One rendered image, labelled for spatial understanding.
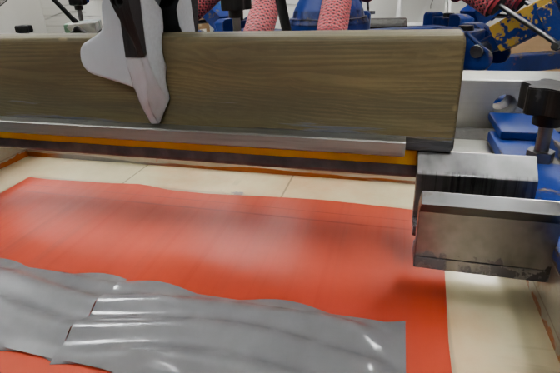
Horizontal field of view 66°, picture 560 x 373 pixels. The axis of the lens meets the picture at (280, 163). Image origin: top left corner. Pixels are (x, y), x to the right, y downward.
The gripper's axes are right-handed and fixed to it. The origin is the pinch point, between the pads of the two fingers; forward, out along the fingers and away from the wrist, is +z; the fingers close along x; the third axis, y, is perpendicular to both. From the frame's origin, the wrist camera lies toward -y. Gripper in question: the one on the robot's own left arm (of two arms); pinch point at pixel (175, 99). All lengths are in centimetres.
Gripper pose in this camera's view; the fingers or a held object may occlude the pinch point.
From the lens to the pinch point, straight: 34.7
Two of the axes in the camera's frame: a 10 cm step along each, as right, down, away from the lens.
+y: -9.7, -0.6, 2.5
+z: 0.4, 9.2, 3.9
